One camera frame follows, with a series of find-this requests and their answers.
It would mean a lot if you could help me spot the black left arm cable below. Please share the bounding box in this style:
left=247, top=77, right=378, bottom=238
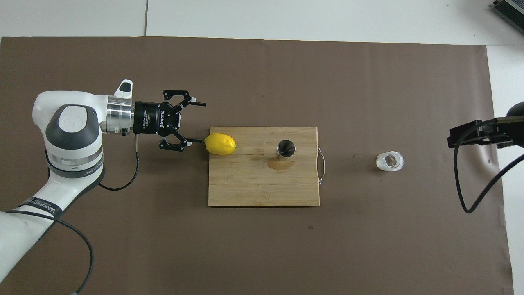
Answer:
left=4, top=135, right=141, bottom=295

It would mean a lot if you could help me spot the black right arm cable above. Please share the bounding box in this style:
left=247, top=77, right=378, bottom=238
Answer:
left=454, top=117, right=524, bottom=213

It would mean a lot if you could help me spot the grey metal device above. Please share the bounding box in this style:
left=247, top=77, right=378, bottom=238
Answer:
left=491, top=0, right=524, bottom=30

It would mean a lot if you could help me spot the wooden cutting board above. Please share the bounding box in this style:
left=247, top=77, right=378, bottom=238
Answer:
left=208, top=126, right=326, bottom=207

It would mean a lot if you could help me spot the small clear glass cup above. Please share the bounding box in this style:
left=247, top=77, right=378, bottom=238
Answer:
left=376, top=151, right=404, bottom=172

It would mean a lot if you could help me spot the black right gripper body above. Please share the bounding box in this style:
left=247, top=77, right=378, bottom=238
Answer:
left=506, top=102, right=524, bottom=149

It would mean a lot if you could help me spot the yellow lemon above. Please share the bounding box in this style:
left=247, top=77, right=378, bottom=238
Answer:
left=204, top=133, right=237, bottom=156

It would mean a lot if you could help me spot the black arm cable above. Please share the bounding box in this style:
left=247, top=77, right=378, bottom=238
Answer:
left=4, top=135, right=141, bottom=295
left=454, top=117, right=524, bottom=213

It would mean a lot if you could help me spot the steel double jigger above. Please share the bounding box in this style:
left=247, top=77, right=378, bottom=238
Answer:
left=277, top=139, right=296, bottom=161

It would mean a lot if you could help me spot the brown paper table mat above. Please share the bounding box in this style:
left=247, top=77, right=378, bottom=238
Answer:
left=0, top=36, right=514, bottom=295

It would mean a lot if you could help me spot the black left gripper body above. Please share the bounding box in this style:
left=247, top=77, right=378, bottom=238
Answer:
left=134, top=102, right=181, bottom=137

